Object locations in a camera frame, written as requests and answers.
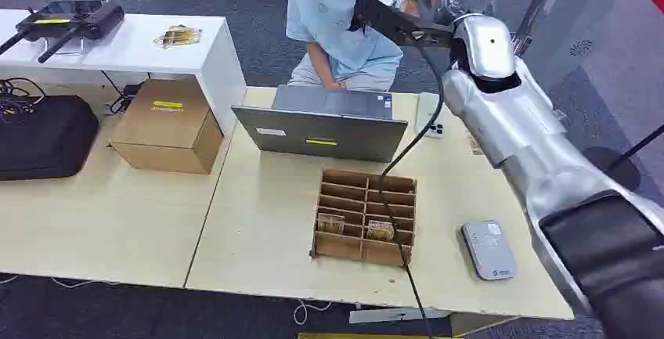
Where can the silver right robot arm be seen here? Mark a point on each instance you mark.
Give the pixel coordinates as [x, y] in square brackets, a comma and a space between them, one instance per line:
[524, 134]

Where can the white smartphone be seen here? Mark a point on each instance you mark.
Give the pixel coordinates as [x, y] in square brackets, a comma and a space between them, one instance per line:
[426, 113]

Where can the grey flat card reader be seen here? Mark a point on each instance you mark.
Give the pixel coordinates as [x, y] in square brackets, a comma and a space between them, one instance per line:
[487, 251]

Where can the black controller with antennas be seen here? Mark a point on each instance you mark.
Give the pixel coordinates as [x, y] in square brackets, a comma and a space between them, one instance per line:
[78, 23]

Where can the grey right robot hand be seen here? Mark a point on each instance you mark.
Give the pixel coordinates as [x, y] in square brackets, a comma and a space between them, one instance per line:
[394, 24]

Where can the white side table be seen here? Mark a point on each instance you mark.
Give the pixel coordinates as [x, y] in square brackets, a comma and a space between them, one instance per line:
[135, 51]

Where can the brown cardboard box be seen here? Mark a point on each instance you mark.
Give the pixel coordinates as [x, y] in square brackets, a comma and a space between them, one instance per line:
[166, 129]

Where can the grey laptop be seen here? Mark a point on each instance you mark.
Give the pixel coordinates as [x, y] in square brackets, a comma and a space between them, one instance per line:
[321, 137]

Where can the metal pole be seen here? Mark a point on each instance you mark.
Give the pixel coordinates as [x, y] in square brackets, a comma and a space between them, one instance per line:
[537, 7]

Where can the black soft bag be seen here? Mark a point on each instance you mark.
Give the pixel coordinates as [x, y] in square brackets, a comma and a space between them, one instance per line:
[44, 139]

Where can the stack of printed cards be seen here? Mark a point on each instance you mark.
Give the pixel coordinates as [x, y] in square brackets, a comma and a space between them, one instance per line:
[178, 36]

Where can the clear acrylic stand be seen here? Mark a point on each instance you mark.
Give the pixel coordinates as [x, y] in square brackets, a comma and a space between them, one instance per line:
[65, 47]

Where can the wooden compartment box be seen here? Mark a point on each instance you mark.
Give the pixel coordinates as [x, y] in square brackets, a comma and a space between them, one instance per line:
[358, 251]

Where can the person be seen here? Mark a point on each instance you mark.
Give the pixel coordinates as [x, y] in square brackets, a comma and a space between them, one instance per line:
[332, 20]

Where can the small printed card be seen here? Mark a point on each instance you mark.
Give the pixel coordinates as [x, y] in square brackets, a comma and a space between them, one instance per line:
[475, 146]

